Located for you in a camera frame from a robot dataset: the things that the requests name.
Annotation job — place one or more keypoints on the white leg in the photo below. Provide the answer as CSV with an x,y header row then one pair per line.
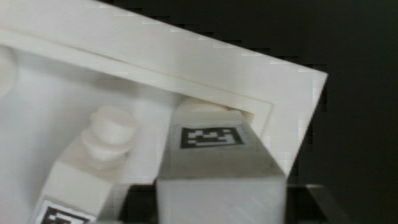
x,y
221,183
82,194

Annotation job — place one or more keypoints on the white leg inside tray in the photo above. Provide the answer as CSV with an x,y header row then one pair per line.
x,y
82,194

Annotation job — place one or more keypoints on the white square tabletop tray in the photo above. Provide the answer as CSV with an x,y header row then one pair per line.
x,y
110,40

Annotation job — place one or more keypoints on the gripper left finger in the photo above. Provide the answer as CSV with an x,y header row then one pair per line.
x,y
135,201

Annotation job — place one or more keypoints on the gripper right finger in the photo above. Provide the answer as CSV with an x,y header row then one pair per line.
x,y
311,206

